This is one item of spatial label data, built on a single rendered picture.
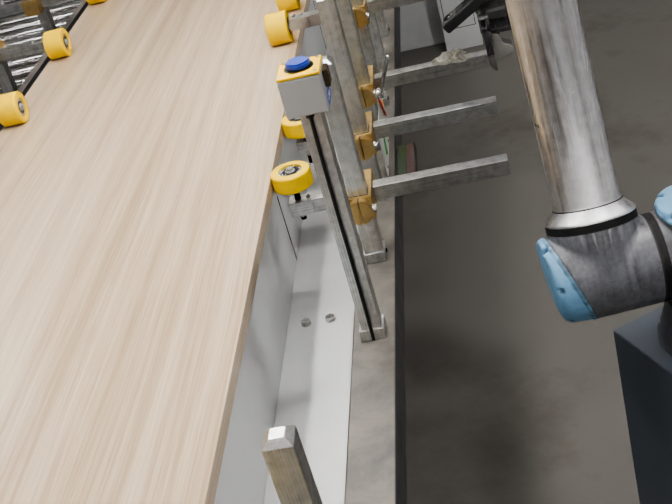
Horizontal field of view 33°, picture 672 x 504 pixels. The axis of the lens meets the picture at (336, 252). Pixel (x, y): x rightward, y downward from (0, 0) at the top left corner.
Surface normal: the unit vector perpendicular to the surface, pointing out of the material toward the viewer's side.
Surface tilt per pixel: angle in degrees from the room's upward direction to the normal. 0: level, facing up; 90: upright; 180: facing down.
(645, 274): 75
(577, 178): 70
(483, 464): 0
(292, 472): 90
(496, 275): 0
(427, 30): 90
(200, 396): 0
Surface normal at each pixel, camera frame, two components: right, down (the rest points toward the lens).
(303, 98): -0.04, 0.52
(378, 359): -0.25, -0.84
